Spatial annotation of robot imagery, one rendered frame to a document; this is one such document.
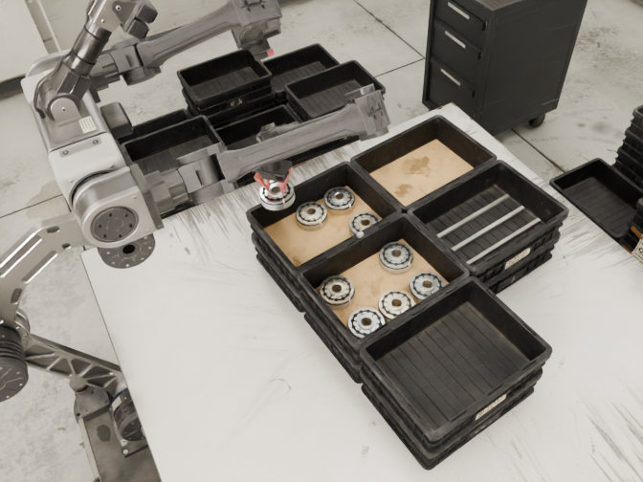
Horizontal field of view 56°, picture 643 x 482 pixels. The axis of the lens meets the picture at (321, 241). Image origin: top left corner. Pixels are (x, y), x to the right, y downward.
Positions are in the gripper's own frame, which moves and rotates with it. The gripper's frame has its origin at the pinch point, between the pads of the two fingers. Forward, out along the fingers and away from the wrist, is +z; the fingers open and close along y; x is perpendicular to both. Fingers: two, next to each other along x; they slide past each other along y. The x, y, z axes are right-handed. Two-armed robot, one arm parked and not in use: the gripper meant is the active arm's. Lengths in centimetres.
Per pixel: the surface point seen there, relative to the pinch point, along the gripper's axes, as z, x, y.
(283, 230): 21.1, -2.6, 1.2
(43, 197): 98, -57, 176
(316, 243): 21.4, -0.6, -10.7
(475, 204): 22, -31, -55
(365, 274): 22.1, 7.0, -29.3
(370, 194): 15.3, -20.3, -23.1
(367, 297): 22.4, 15.0, -32.2
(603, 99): 102, -222, -108
